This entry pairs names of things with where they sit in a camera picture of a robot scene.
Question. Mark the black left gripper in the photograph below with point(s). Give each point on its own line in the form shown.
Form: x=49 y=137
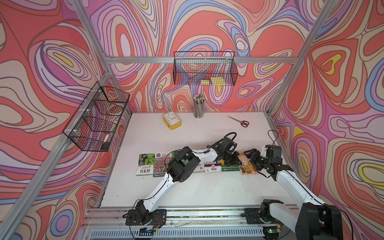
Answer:
x=235 y=160

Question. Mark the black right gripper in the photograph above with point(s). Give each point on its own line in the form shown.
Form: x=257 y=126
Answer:
x=252 y=155

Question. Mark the yellow sunflower seed packet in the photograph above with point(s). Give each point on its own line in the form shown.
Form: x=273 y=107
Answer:
x=229 y=168

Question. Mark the purple pink flower seed packet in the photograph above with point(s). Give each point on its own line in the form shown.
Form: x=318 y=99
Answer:
x=212 y=167

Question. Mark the mixed colour flower seed packet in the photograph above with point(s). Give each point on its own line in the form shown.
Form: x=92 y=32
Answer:
x=199 y=169

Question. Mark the pink flower field seed packet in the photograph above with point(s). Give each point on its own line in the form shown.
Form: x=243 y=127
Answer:
x=160 y=164

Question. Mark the green leaf seed packet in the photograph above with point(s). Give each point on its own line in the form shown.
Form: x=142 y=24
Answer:
x=145 y=165

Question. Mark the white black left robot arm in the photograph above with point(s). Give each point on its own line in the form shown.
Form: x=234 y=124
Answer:
x=178 y=170

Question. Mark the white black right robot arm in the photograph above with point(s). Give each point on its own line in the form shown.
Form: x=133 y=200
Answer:
x=314 y=219

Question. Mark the striped pencil cup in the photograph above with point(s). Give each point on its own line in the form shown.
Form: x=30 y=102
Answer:
x=199 y=102

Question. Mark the yellow square alarm clock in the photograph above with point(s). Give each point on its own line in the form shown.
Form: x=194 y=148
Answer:
x=171 y=120

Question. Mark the yellow sticky notes pad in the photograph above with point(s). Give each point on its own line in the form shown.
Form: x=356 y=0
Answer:
x=218 y=81

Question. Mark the red handled scissors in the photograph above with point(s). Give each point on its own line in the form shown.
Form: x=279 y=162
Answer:
x=244 y=124

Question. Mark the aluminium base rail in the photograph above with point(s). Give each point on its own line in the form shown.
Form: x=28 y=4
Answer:
x=183 y=223

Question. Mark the black wire basket back wall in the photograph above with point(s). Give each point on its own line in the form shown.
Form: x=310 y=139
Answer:
x=190 y=67

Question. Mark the black wire basket wall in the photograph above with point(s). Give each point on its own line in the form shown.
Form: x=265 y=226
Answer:
x=100 y=113
x=190 y=67

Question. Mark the black wire basket left wall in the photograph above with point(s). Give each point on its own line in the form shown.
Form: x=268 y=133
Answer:
x=100 y=113

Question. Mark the aluminium frame post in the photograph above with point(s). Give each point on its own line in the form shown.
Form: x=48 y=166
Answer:
x=109 y=76

